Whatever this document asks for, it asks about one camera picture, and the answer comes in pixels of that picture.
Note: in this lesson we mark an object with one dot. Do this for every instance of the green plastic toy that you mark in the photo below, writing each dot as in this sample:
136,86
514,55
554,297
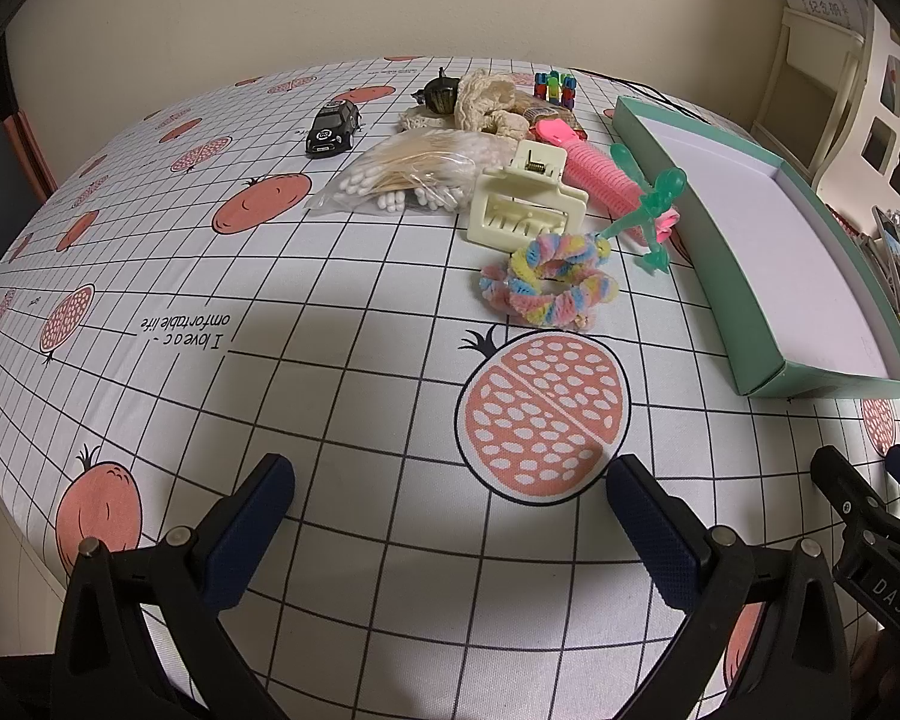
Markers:
664,195

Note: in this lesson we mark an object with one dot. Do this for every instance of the small pink plastic case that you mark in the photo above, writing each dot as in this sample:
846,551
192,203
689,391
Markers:
559,131

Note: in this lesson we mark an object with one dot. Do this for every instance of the white lattice shelf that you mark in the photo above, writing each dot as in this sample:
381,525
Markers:
892,120

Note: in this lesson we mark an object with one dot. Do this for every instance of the black action figure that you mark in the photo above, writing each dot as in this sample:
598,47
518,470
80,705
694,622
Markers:
439,96

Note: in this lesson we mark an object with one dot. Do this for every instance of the green cardboard box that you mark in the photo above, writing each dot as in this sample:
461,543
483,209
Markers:
757,202

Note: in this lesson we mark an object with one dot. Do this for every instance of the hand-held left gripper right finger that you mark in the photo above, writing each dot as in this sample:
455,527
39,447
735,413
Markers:
652,532

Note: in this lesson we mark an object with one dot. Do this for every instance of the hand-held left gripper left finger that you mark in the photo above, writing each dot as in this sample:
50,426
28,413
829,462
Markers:
251,532

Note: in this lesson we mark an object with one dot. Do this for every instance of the bag of cotton swabs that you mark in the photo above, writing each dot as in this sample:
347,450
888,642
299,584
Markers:
412,169

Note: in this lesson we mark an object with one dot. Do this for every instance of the colorful block toy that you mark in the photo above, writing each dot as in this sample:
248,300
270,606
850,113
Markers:
555,88

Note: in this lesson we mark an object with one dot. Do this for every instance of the cream knitted cloth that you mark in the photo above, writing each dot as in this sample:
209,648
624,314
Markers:
484,101

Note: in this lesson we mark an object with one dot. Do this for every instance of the cream hair claw clip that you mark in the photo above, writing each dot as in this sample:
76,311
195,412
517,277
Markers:
521,195

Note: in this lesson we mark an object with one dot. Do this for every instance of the small brown patterned object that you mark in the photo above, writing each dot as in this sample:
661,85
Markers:
538,115

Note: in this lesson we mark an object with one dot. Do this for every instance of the pastel rainbow scrunchie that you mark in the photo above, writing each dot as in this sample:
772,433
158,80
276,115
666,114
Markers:
532,285

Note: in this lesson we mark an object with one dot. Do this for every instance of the fruit print grid cloth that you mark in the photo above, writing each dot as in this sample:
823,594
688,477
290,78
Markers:
345,390

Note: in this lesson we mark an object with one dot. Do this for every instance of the reddish brown wooden board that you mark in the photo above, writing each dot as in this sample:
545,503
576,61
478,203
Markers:
22,150

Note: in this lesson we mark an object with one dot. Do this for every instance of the black toy car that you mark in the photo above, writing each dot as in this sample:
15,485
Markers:
334,127

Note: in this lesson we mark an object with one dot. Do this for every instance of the pink ribbed hair roller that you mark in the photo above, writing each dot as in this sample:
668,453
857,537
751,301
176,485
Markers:
600,172

